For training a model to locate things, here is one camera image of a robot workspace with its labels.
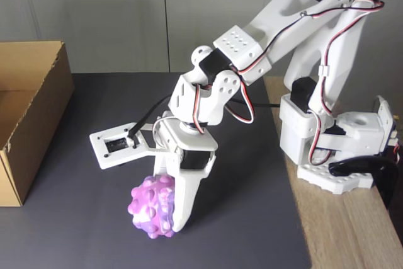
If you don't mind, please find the pink purple bumpy ball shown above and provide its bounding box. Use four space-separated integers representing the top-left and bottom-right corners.
127 174 176 239

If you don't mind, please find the brown cardboard box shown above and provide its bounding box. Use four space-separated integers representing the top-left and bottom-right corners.
0 40 76 208

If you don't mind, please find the dark grey table mat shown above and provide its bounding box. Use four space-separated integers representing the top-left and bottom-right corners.
0 72 313 269

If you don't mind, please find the black table clamp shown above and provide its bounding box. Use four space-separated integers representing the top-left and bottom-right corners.
328 153 400 210

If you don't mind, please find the thin white cable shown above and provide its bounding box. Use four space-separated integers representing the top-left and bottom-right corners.
152 116 173 151

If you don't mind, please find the red white black servo wire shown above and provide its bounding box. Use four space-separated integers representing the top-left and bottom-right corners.
193 64 256 136
237 0 386 76
307 73 334 166

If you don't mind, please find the black camera cable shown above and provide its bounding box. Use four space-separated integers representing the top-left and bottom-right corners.
127 95 282 147

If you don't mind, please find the wrist camera on white plate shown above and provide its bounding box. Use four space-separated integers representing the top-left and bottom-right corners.
89 120 160 171

